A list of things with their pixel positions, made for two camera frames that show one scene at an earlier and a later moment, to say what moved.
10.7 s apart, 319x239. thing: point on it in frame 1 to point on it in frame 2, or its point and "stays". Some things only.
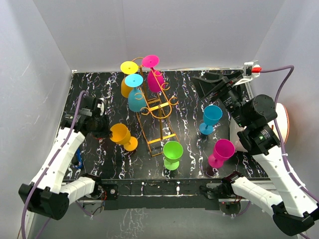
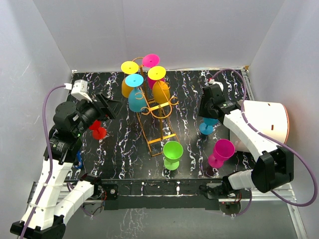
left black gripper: (106, 133) to (109, 107)
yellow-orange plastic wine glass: (127, 67) stays
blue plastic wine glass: (212, 115) stays
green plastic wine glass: (173, 152) stays
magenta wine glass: (224, 150) stays
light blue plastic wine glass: (137, 100) stays
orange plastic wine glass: (121, 135) to (160, 90)
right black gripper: (221, 84) to (202, 112)
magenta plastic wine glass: (155, 81) stays
